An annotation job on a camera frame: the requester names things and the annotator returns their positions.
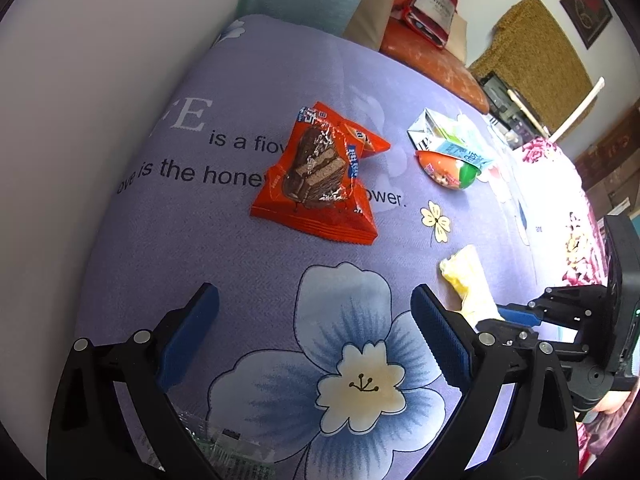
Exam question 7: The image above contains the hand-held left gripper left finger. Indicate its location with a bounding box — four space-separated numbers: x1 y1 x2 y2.
46 282 221 480

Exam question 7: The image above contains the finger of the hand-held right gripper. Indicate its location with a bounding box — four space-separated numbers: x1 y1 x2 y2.
495 285 608 331
477 319 596 366

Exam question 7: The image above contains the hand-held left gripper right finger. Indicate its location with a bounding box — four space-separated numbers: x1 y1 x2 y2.
410 283 581 480

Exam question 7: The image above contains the yellow wrapper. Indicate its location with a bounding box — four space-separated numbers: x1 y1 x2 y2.
439 244 503 323

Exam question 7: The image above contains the orange chocolate cake packet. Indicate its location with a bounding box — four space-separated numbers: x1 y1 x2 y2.
250 102 381 246
342 119 392 161

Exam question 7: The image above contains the person's right hand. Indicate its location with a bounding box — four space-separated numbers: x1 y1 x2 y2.
597 387 637 417

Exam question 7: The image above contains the purple floral bedsheet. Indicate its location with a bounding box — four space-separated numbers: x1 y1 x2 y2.
75 14 608 480

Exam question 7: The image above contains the clear plastic wrapper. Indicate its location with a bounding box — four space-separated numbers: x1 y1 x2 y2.
170 410 278 480

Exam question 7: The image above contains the brown wooden furniture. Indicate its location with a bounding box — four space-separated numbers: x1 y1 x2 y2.
575 100 640 221

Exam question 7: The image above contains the pink floral blanket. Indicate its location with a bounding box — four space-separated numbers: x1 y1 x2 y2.
510 137 621 476

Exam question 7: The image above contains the beige wooden stick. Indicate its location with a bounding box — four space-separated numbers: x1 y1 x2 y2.
507 89 551 137

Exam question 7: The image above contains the white rod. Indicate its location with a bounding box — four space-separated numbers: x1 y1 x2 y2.
550 76 606 143

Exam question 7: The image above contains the crushed white green carton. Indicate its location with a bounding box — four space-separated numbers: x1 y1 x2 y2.
406 107 483 153

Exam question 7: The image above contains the black device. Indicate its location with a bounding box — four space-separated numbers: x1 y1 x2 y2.
477 72 536 141

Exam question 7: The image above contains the brown patterned cloth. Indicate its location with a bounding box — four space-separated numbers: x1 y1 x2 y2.
467 0 597 136

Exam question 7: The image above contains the dark framed picture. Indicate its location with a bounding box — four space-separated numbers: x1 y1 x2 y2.
559 0 614 50

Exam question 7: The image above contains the red bottle print bag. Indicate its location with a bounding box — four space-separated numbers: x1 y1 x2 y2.
400 0 459 49

